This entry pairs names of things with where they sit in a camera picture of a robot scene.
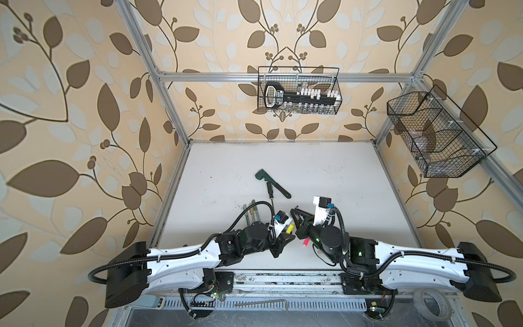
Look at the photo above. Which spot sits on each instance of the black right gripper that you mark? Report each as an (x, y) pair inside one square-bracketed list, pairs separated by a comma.
[(303, 229)]

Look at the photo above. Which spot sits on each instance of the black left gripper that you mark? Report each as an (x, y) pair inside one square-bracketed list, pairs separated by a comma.
[(280, 242)]

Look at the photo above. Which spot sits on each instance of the yellow highlighter pen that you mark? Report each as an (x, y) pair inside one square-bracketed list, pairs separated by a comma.
[(290, 228)]

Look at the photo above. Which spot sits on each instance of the light green pen cap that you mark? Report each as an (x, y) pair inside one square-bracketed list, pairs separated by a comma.
[(246, 215)]

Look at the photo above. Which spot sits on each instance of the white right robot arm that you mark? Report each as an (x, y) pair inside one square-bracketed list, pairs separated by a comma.
[(371, 267)]

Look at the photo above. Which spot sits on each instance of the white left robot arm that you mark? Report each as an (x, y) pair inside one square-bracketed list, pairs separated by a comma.
[(139, 270)]

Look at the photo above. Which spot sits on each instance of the metal hex key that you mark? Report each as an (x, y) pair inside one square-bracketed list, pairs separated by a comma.
[(278, 304)]

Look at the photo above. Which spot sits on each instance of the green pipe wrench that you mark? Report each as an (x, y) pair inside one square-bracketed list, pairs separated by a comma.
[(263, 175)]

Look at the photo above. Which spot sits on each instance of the black socket set holder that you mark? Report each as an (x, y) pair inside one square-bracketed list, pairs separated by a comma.
[(275, 96)]

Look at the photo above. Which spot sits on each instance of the clear tape roll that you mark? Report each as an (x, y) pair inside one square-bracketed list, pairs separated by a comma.
[(432, 305)]

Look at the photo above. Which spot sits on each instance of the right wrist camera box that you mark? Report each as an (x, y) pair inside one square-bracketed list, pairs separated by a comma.
[(323, 215)]

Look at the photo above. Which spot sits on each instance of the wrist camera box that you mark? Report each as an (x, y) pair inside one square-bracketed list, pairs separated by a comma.
[(281, 223), (323, 215)]

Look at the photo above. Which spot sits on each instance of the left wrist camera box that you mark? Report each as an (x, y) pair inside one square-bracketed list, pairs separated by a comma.
[(281, 223)]

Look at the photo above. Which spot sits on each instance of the black wire basket centre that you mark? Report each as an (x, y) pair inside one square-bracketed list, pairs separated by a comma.
[(292, 76)]

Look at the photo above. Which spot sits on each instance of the black wire basket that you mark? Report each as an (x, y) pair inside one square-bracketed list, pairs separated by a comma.
[(444, 140), (292, 76)]

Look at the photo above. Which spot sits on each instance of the black wire basket right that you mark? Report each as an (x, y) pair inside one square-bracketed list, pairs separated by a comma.
[(444, 140)]

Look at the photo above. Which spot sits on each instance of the aluminium frame rail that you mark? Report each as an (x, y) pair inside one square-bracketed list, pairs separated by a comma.
[(414, 79)]

